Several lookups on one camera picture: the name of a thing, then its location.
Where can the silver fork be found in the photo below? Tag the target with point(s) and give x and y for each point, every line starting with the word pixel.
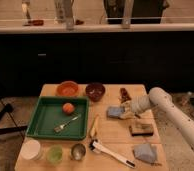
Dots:
pixel 61 127

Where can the blue sponge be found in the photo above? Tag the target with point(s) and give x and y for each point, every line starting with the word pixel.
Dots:
pixel 114 112

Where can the white dish brush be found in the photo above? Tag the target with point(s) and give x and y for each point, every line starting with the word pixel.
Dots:
pixel 96 146

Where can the grey blue cloth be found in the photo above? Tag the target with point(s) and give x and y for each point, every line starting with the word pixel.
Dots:
pixel 145 152

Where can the white cup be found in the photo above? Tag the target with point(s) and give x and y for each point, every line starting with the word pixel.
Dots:
pixel 31 150

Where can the green plastic tray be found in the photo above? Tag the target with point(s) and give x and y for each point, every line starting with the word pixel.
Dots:
pixel 48 114

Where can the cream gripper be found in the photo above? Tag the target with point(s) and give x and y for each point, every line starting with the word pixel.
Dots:
pixel 127 113

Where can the black cabinet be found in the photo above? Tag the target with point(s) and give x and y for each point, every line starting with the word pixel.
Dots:
pixel 164 59

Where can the red bowl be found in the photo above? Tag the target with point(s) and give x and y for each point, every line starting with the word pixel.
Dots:
pixel 67 88

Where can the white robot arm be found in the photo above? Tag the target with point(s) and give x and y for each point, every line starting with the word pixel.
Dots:
pixel 157 97

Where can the dark maroon bowl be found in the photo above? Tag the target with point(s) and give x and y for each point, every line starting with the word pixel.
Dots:
pixel 95 91

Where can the small metal cup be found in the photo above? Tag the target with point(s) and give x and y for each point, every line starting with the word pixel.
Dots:
pixel 78 151

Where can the green plastic cup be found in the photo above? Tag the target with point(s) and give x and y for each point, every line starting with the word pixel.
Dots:
pixel 54 154

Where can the orange fruit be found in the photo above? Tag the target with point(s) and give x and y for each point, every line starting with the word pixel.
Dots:
pixel 68 108

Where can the dark red toy food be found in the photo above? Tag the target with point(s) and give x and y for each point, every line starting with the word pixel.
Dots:
pixel 124 95

